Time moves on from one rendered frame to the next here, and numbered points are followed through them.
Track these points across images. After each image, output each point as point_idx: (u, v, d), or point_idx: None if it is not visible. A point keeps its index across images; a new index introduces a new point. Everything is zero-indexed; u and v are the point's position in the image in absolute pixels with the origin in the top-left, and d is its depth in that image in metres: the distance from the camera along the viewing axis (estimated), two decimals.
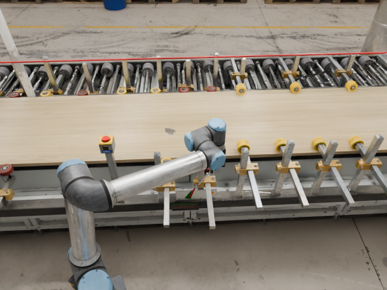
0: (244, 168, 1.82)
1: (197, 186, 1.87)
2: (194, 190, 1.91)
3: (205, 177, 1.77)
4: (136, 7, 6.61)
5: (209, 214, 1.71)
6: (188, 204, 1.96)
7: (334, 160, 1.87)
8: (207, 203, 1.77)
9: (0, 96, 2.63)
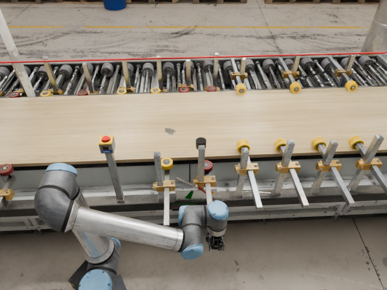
0: (244, 168, 1.82)
1: (196, 186, 1.87)
2: (201, 189, 1.91)
3: (182, 180, 1.77)
4: (136, 7, 6.61)
5: None
6: (188, 204, 1.96)
7: (334, 160, 1.87)
8: (207, 203, 1.77)
9: (0, 96, 2.63)
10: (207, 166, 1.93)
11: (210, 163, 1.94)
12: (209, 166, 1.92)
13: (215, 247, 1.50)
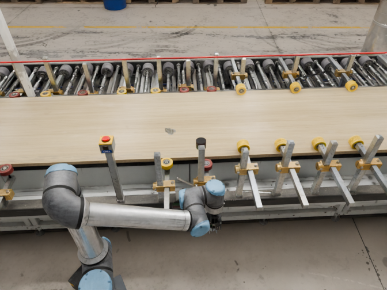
0: (244, 168, 1.82)
1: (196, 186, 1.87)
2: None
3: (182, 180, 1.77)
4: (136, 7, 6.61)
5: None
6: None
7: (334, 160, 1.87)
8: None
9: (0, 96, 2.63)
10: (207, 164, 1.94)
11: (210, 161, 1.95)
12: (209, 164, 1.93)
13: (212, 226, 1.58)
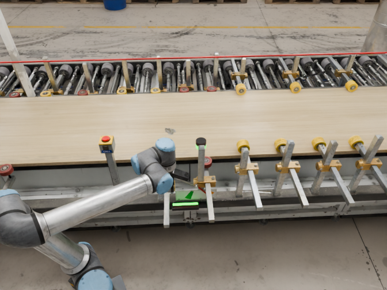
0: (244, 168, 1.82)
1: (196, 186, 1.87)
2: (201, 189, 1.91)
3: (182, 180, 1.77)
4: (136, 7, 6.61)
5: (208, 208, 1.74)
6: (188, 204, 1.96)
7: (334, 160, 1.87)
8: (207, 198, 1.80)
9: (0, 96, 2.63)
10: (206, 161, 1.96)
11: (209, 159, 1.97)
12: (209, 161, 1.95)
13: None
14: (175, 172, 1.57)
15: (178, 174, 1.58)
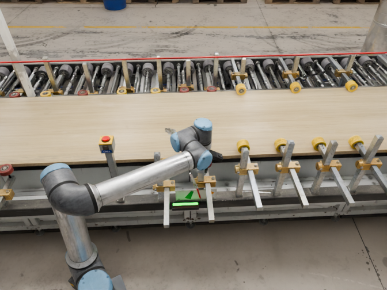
0: (244, 168, 1.82)
1: (197, 186, 1.87)
2: (198, 190, 1.91)
3: (192, 177, 1.76)
4: (136, 7, 6.61)
5: (208, 208, 1.74)
6: (188, 204, 1.96)
7: (334, 160, 1.87)
8: (207, 198, 1.80)
9: (0, 96, 2.63)
10: None
11: None
12: None
13: None
14: (209, 153, 1.62)
15: (213, 154, 1.62)
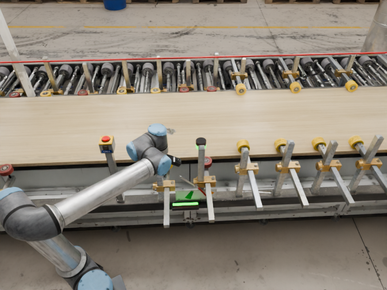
0: (244, 168, 1.82)
1: (196, 186, 1.87)
2: (200, 189, 1.91)
3: (184, 179, 1.77)
4: (136, 7, 6.61)
5: (208, 208, 1.74)
6: (188, 204, 1.96)
7: (334, 160, 1.87)
8: (207, 198, 1.80)
9: (0, 96, 2.63)
10: (206, 161, 1.96)
11: (209, 159, 1.97)
12: (209, 161, 1.95)
13: None
14: None
15: (170, 159, 1.63)
